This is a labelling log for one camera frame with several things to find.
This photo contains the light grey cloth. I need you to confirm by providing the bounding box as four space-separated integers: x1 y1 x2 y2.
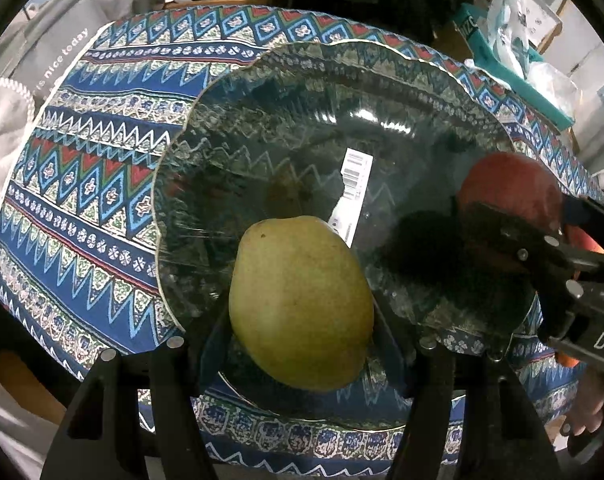
0 75 37 271

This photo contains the white patterned storage box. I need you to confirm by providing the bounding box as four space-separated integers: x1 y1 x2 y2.
512 0 564 38

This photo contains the person's right hand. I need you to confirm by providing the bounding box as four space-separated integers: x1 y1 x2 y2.
572 366 604 436

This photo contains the grey printed bag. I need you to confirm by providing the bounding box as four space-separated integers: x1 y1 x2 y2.
0 0 173 103

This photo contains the blue patterned tablecloth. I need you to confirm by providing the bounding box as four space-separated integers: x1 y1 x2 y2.
0 5 604 476

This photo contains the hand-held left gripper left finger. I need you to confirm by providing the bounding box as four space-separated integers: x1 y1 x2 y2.
42 337 218 480

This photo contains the yellow-green pear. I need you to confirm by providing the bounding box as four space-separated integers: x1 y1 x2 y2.
228 215 375 393

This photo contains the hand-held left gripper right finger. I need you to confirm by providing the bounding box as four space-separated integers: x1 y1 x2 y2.
384 337 565 480

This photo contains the clear plastic bag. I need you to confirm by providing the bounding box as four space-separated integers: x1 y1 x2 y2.
524 52 585 113

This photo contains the teal box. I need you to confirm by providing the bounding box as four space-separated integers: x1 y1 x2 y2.
452 2 575 133

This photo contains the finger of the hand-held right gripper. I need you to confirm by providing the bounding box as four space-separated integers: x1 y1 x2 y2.
464 202 603 282
562 195 604 256

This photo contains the wooden shelf frame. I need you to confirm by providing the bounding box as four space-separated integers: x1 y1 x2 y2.
474 0 570 48

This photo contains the red apple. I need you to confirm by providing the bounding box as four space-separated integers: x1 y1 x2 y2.
456 152 565 271

